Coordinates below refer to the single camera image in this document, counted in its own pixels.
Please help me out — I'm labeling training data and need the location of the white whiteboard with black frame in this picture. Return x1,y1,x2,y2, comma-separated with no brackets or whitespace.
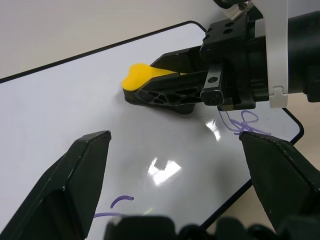
0,20,305,240

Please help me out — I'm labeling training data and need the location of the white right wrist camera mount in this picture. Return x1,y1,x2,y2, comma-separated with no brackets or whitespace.
213,0,290,109

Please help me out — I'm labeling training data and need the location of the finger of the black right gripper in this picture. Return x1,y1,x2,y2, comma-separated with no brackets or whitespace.
132,70,209,106
149,45,210,75

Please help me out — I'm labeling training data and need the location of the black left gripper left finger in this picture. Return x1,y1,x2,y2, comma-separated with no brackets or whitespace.
0,129,112,240

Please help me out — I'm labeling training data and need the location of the yellow eraser with black base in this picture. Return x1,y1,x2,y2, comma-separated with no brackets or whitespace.
121,63,196,116

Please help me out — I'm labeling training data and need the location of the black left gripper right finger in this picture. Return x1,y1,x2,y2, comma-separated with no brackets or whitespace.
238,131,320,232

